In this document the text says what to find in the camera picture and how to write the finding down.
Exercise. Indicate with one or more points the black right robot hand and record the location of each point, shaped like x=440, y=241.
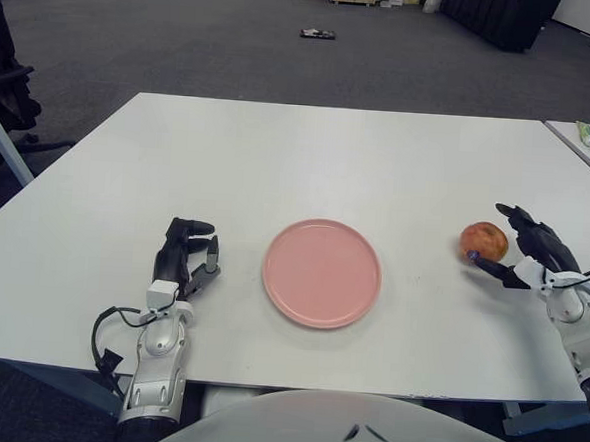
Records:
x=549, y=246

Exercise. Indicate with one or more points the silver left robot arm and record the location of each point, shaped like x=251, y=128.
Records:
x=160, y=338

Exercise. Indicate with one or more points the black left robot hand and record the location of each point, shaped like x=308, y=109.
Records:
x=171, y=258

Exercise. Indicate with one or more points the white plastic bag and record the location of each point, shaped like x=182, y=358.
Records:
x=432, y=3

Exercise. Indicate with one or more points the pink round plate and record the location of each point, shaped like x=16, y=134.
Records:
x=322, y=275

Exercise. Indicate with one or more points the red yellow apple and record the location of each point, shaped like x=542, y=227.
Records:
x=484, y=240

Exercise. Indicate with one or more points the green white tube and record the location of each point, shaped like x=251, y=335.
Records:
x=585, y=133

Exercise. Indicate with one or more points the grey robot torso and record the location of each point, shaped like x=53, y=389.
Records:
x=287, y=431

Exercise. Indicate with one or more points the grey neighbouring table leg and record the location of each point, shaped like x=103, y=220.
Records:
x=8, y=146

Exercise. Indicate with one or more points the small black floor tray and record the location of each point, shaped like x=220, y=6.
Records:
x=318, y=33

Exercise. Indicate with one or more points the black office chair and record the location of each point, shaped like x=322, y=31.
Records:
x=7, y=93

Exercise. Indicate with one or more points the black curtain partition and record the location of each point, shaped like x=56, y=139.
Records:
x=500, y=18

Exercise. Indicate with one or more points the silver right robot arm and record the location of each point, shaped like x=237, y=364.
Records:
x=569, y=318

